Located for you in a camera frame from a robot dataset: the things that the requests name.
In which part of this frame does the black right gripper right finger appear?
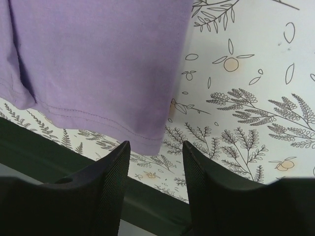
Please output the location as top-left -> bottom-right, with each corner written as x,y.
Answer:
183,141 -> 315,236

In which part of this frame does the floral patterned table mat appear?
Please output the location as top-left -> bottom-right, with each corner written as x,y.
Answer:
0,0 -> 315,202

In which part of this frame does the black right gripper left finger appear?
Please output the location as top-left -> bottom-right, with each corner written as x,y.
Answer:
0,141 -> 130,236

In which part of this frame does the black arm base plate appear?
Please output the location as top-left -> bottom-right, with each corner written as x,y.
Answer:
0,118 -> 191,236

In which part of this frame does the purple t shirt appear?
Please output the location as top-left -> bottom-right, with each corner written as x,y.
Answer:
0,0 -> 192,155

